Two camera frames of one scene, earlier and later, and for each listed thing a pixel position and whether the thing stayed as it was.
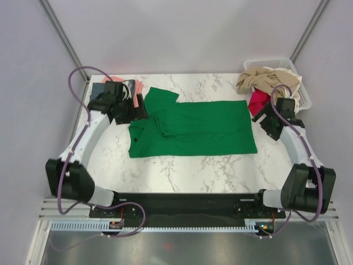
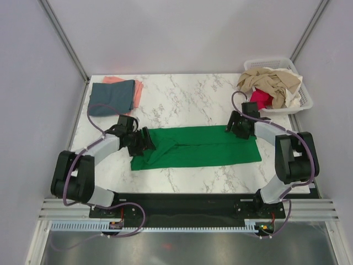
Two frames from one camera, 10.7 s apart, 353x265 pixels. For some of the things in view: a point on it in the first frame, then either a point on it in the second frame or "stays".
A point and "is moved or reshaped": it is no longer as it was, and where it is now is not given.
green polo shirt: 176,128 is moved or reshaped
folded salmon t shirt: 138,85 stays
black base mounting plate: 184,210 stays
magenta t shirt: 258,101 stays
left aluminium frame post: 64,38 stays
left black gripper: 140,113 → 144,144
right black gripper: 268,111 → 234,118
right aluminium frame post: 308,30 stays
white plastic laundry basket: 284,62 stays
